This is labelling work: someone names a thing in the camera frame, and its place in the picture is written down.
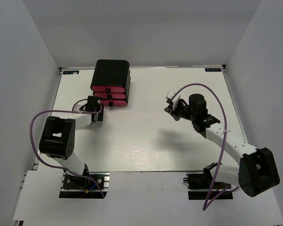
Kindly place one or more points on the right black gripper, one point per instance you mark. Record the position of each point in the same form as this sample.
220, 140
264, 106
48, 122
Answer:
174, 113

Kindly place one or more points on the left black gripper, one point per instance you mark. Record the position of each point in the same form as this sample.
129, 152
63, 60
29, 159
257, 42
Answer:
100, 115

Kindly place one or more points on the pink drawer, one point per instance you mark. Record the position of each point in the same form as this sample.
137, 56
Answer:
113, 102
110, 95
113, 89

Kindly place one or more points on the pink bottom drawer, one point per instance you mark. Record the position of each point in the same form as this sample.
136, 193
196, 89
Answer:
113, 102

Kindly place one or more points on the pink top drawer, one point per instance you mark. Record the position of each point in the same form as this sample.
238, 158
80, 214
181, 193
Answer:
113, 89

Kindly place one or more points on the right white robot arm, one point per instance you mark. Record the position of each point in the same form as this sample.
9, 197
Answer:
256, 171

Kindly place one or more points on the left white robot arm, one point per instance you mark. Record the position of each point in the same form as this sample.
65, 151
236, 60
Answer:
58, 136

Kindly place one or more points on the black drawer cabinet shell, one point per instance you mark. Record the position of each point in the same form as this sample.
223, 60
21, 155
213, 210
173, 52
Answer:
108, 72

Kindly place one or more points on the left blue corner label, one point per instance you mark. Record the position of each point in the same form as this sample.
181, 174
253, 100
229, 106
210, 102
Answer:
71, 72

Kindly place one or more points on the blue corner label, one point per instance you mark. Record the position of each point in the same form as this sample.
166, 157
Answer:
213, 69
71, 72

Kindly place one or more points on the right blue corner label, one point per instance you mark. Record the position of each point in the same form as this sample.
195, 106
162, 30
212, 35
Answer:
213, 69

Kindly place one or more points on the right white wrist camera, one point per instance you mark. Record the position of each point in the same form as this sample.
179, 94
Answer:
172, 99

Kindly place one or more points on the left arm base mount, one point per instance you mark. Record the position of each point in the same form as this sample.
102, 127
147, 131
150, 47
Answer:
79, 188

